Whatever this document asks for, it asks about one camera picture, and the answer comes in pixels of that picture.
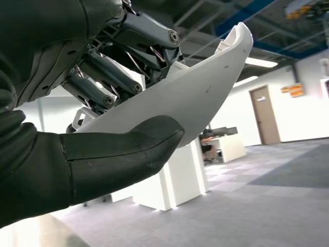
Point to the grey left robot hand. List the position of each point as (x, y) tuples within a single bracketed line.
[(38, 41)]

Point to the white display plinth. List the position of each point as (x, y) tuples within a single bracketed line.
[(179, 177)]

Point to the person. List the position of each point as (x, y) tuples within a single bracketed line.
[(207, 150)]

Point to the white desk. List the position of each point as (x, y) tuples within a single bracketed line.
[(231, 148)]

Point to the ceiling strip light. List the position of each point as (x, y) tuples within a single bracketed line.
[(259, 62)]

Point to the brown door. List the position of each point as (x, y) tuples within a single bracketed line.
[(265, 119)]

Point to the orange wall sign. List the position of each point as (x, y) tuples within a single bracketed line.
[(295, 90)]

